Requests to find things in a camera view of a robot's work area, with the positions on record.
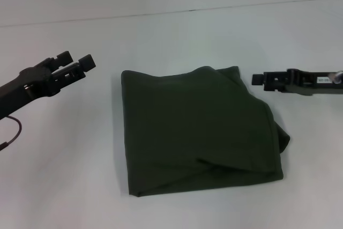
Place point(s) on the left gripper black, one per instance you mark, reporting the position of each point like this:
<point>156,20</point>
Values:
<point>24,87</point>

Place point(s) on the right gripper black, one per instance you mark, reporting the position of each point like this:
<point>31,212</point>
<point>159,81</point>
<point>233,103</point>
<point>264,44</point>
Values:
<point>300,82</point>

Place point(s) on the dark green FREE! t-shirt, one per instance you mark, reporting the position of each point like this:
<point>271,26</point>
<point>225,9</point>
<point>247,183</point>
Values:
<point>193,132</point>

